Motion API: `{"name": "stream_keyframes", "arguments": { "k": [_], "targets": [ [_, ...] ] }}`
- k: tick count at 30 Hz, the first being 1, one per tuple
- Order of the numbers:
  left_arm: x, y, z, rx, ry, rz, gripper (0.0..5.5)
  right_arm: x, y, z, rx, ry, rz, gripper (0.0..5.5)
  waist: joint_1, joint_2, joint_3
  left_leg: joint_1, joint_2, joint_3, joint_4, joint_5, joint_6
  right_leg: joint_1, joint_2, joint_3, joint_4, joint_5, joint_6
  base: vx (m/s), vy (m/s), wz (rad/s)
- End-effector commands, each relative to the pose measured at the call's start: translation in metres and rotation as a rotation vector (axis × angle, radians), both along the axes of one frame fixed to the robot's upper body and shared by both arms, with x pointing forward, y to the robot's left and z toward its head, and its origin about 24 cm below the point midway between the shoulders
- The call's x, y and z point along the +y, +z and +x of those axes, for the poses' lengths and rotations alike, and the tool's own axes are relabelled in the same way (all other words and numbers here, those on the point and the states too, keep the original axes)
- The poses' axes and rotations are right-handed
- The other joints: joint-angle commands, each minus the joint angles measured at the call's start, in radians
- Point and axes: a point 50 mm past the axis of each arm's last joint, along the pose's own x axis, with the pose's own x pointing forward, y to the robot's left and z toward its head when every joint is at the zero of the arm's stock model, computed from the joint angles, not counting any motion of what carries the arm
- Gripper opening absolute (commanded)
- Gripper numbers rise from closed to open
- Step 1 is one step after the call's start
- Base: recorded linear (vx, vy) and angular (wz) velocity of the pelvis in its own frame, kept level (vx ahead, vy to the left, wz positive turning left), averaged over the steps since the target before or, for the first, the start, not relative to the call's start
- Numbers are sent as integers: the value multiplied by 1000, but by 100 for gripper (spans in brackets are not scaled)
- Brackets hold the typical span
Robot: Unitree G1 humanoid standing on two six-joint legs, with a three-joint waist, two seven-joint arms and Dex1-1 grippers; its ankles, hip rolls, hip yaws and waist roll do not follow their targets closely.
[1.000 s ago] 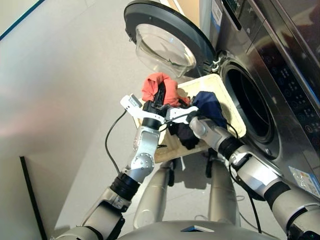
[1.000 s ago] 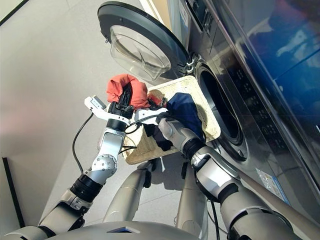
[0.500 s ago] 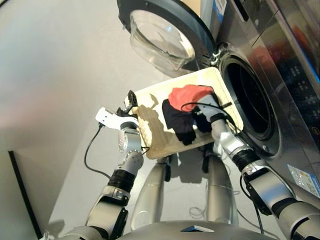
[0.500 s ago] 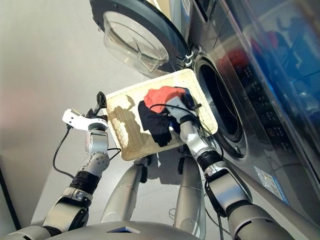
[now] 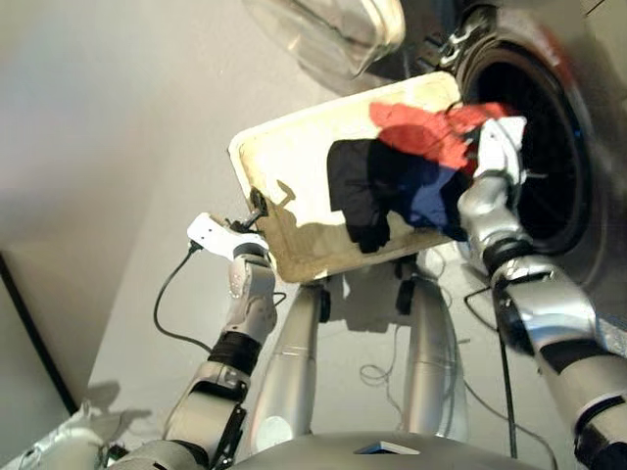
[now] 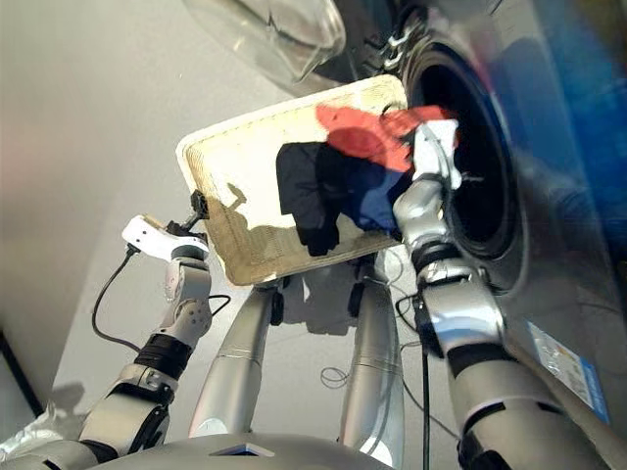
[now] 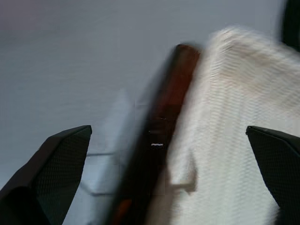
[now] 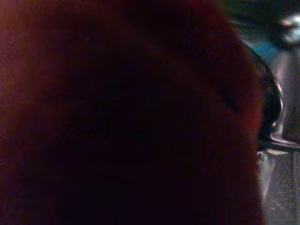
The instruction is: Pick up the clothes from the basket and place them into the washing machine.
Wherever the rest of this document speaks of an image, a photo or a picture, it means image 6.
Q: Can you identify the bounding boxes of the black garment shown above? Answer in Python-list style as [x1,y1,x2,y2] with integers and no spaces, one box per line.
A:
[275,141,345,258]

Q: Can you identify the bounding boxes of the navy blue garment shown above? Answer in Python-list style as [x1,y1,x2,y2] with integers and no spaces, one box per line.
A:
[337,161,409,237]

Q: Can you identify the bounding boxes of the coral red garment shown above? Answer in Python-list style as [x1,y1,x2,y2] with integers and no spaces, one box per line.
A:
[315,103,459,173]

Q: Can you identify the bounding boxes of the pale woven laundry basket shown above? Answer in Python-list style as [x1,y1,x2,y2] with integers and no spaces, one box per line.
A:
[174,73,410,288]

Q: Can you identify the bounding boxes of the round glass washing machine door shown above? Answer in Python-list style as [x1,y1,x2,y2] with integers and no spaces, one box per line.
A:
[183,0,350,85]

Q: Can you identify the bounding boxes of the grey washing machine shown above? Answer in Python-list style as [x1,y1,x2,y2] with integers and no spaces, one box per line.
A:
[313,0,627,442]

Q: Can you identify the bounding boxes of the silver robot leg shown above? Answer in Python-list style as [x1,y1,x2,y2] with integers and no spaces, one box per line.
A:
[188,286,276,440]
[337,273,406,469]

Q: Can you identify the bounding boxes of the silver robot torso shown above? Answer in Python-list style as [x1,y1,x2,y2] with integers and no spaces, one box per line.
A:
[0,431,394,470]

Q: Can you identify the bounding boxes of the blue white energy label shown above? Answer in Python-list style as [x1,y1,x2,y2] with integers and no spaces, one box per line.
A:
[526,320,611,425]

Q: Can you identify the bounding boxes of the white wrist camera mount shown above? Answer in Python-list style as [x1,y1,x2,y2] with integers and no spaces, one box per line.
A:
[410,119,464,191]
[121,213,212,259]

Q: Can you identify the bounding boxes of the foil wrapped duct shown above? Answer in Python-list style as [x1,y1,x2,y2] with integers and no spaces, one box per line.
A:
[0,399,85,457]

